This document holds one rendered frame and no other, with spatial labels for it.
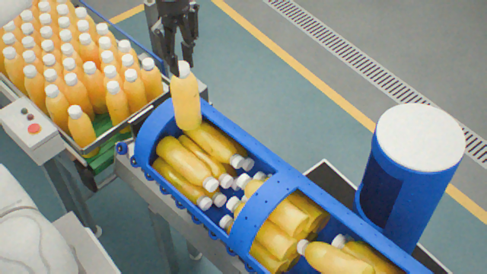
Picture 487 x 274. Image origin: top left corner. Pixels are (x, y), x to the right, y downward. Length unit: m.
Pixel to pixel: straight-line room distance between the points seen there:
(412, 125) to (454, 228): 1.16
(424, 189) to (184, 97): 0.86
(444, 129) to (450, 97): 1.60
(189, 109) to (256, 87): 1.89
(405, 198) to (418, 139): 0.20
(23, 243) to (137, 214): 1.59
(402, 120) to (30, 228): 1.18
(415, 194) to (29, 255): 1.18
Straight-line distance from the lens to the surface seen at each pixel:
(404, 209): 1.94
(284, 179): 1.42
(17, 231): 1.31
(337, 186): 2.72
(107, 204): 2.90
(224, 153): 1.57
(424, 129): 1.85
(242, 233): 1.41
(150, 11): 2.16
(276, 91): 3.29
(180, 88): 1.38
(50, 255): 1.32
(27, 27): 2.14
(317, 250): 1.41
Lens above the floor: 2.41
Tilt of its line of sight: 52 degrees down
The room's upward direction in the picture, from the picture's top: 1 degrees counter-clockwise
